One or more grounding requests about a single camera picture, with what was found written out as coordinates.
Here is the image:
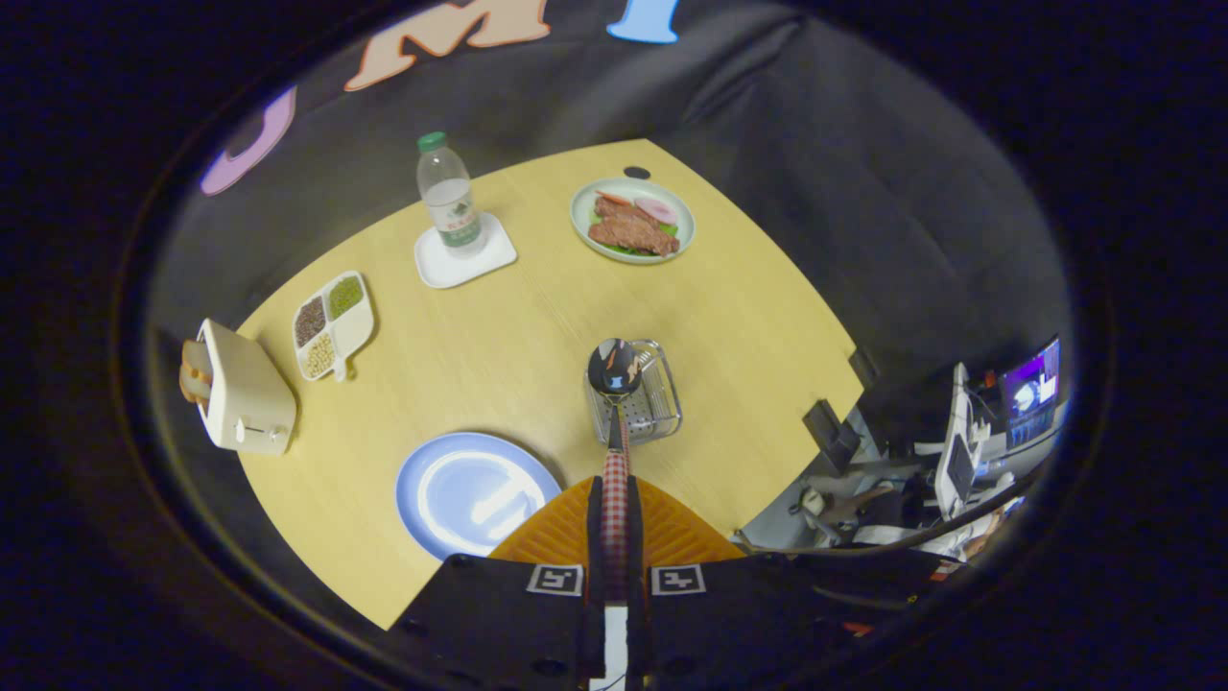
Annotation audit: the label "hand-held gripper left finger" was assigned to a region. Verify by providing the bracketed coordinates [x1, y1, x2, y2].
[389, 475, 607, 691]

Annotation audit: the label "pale green food plate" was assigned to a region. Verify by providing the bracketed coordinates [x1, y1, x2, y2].
[570, 177, 696, 265]

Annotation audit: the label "white square coaster tray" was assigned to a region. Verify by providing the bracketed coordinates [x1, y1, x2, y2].
[413, 212, 518, 290]

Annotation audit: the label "cream toaster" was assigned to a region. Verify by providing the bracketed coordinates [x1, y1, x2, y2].
[197, 319, 298, 456]

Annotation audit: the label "black cable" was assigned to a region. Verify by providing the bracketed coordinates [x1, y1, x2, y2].
[748, 475, 1042, 558]

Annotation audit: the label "clear water bottle green cap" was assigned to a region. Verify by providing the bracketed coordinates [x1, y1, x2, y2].
[416, 131, 486, 258]

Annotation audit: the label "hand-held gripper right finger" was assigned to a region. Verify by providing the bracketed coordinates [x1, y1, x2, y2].
[626, 475, 924, 691]

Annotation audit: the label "laptop with lit screen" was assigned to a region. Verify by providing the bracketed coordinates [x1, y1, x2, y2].
[998, 338, 1064, 448]

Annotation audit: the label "spoon with checked handle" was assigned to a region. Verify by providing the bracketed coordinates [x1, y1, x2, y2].
[587, 338, 642, 601]

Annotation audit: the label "blue round plate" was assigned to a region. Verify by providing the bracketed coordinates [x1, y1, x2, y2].
[395, 432, 564, 562]

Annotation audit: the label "metal wire cutlery basket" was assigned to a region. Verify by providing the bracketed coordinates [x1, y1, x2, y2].
[583, 338, 683, 444]

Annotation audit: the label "grilled meat pieces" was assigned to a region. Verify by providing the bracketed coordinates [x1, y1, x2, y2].
[588, 196, 680, 256]

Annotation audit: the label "black backdrop cloth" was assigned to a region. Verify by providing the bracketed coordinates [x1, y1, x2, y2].
[134, 0, 1075, 625]

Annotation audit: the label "white monitor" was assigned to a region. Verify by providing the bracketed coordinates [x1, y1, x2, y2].
[935, 363, 981, 521]

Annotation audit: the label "white divided bean dish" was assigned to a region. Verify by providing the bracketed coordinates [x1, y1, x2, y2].
[292, 271, 376, 382]

